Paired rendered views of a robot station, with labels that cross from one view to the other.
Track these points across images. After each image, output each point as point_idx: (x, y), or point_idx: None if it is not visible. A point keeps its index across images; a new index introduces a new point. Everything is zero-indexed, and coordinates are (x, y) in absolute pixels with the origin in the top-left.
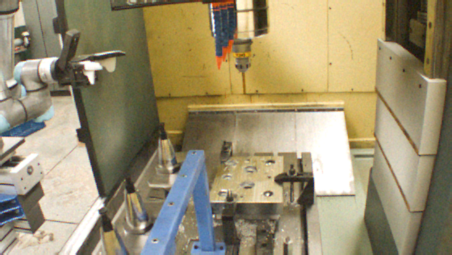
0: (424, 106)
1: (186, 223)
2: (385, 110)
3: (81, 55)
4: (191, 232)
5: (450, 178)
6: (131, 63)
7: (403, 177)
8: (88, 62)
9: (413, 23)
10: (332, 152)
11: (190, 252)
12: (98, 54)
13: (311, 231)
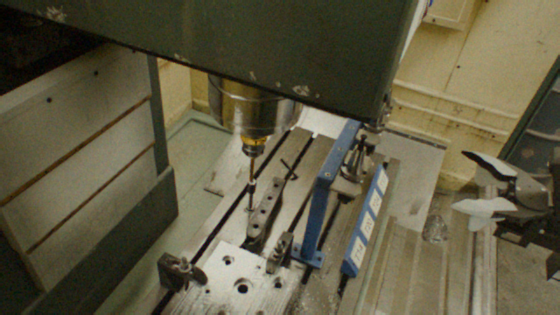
0: (144, 58)
1: (325, 306)
2: (52, 176)
3: (543, 209)
4: (320, 289)
5: (158, 80)
6: None
7: (133, 146)
8: (495, 164)
9: (28, 36)
10: None
11: (325, 261)
12: (507, 205)
13: (200, 241)
